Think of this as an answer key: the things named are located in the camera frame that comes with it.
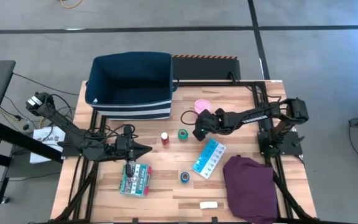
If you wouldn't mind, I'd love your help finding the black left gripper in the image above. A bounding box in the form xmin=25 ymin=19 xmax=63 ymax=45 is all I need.
xmin=114 ymin=124 xmax=154 ymax=179

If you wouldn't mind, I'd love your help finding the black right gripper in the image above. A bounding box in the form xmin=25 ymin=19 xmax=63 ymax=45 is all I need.
xmin=193 ymin=108 xmax=225 ymax=141

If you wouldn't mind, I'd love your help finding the blue white pill organizer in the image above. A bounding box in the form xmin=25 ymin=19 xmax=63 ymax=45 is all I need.
xmin=192 ymin=138 xmax=227 ymax=180

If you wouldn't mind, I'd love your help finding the white eraser block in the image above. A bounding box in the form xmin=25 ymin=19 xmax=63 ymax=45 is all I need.
xmin=199 ymin=201 xmax=219 ymax=210

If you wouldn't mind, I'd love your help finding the navy white striped fabric bin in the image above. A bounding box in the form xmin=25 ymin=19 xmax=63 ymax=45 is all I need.
xmin=85 ymin=51 xmax=180 ymax=121

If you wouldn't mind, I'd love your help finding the green first aid kit box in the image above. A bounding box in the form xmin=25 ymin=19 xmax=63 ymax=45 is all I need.
xmin=119 ymin=162 xmax=153 ymax=198

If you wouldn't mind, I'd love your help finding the black mat hazard stripe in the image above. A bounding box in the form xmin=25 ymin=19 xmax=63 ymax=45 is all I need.
xmin=171 ymin=54 xmax=241 ymax=82

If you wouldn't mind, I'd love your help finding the purple cloth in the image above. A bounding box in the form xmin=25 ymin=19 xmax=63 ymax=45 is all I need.
xmin=223 ymin=155 xmax=279 ymax=224

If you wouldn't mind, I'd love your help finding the white printed paper sheet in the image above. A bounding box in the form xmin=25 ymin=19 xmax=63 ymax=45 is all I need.
xmin=29 ymin=126 xmax=67 ymax=165

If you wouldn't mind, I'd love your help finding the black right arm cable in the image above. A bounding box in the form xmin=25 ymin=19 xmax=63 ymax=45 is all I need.
xmin=180 ymin=110 xmax=201 ymax=126

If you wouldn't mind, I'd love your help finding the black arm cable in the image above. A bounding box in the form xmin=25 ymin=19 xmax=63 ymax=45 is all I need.
xmin=44 ymin=92 xmax=139 ymax=147
xmin=180 ymin=110 xmax=201 ymax=126

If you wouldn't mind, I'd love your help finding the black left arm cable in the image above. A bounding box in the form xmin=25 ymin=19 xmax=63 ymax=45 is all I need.
xmin=44 ymin=92 xmax=139 ymax=147

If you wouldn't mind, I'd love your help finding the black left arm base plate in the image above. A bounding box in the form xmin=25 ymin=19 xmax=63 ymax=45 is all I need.
xmin=61 ymin=139 xmax=106 ymax=158

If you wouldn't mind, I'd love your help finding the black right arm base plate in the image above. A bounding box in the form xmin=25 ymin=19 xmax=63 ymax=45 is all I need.
xmin=257 ymin=129 xmax=304 ymax=156

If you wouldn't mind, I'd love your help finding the black desk leg frame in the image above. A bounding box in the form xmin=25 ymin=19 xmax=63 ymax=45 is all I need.
xmin=0 ymin=120 xmax=64 ymax=205

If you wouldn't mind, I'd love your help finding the yellow floor cable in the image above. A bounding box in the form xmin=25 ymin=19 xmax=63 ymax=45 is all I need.
xmin=59 ymin=0 xmax=83 ymax=9

